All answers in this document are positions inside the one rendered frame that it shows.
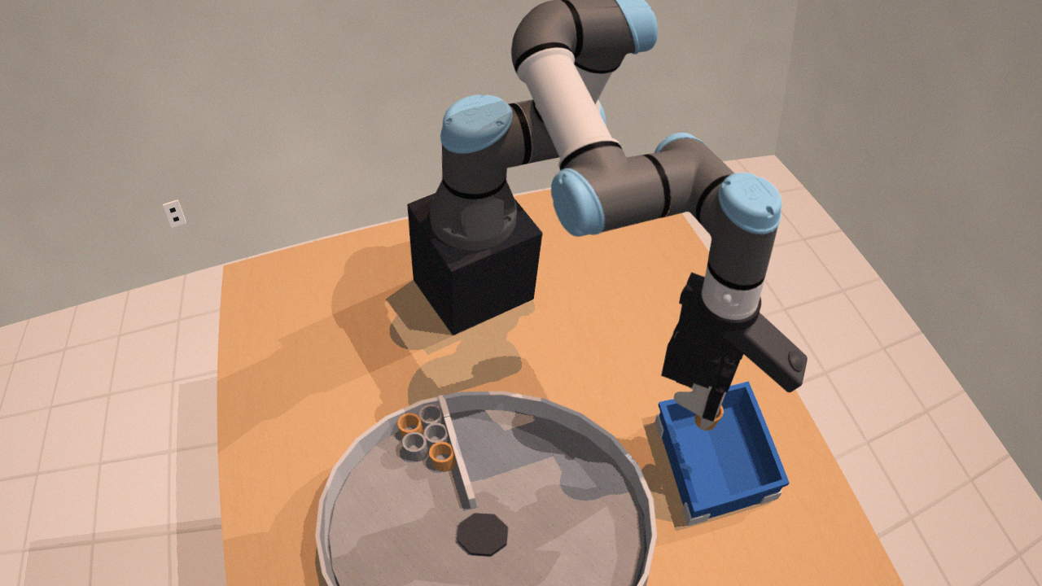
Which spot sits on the grey metal sleeve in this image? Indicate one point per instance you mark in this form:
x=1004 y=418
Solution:
x=429 y=411
x=415 y=438
x=436 y=429

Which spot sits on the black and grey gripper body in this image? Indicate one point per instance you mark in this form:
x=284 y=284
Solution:
x=697 y=351

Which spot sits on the blue plastic crate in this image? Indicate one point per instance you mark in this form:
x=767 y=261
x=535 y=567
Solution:
x=737 y=455

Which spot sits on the bronze bushing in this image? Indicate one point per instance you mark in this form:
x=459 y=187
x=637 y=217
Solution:
x=697 y=419
x=442 y=448
x=410 y=419

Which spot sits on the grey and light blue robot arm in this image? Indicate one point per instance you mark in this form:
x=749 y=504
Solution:
x=598 y=188

